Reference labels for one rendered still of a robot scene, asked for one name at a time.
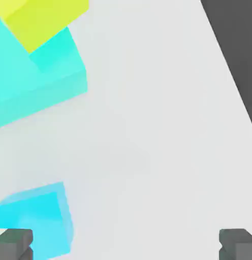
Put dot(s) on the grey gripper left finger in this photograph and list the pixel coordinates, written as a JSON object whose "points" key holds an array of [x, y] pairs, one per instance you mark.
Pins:
{"points": [[12, 243]]}

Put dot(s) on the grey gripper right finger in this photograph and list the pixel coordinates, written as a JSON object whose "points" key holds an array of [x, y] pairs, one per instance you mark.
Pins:
{"points": [[237, 243]]}

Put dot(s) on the small cyan cube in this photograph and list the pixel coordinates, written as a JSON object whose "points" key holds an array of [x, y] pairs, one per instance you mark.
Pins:
{"points": [[42, 221]]}

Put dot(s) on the small yellow cube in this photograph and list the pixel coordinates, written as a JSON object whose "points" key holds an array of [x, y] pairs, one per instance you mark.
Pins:
{"points": [[40, 20]]}

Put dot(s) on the large turquoise box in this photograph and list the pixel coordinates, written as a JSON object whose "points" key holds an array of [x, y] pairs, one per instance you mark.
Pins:
{"points": [[36, 85]]}

